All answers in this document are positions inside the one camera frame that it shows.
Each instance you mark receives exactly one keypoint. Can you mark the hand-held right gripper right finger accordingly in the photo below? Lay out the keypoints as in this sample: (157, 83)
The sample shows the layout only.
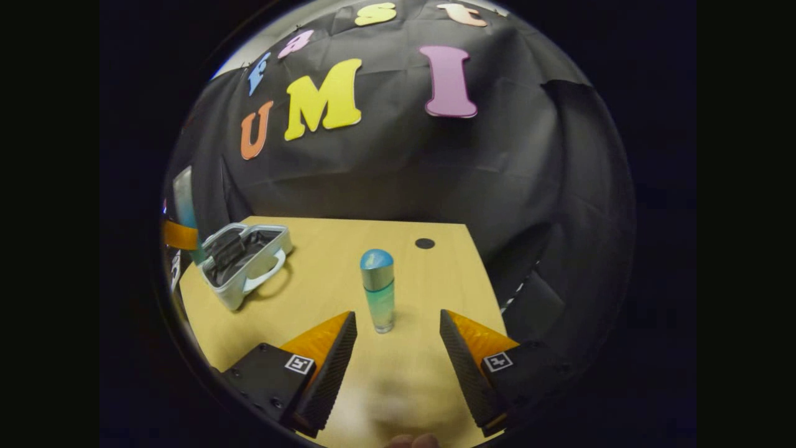
(466, 379)

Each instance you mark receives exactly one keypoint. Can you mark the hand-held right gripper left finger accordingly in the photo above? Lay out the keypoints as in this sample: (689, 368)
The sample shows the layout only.
(329, 379)

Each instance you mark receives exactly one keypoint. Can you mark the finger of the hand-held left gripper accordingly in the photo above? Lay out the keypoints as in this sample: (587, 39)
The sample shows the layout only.
(180, 235)

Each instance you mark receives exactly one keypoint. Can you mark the light blue suitcase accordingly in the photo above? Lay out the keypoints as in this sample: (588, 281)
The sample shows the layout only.
(231, 294)

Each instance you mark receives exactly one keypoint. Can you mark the blue capped bottle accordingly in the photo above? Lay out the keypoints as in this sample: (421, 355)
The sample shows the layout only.
(377, 292)

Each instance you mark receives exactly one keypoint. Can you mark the black backdrop cloth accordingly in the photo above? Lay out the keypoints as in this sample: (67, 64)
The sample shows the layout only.
(404, 162)

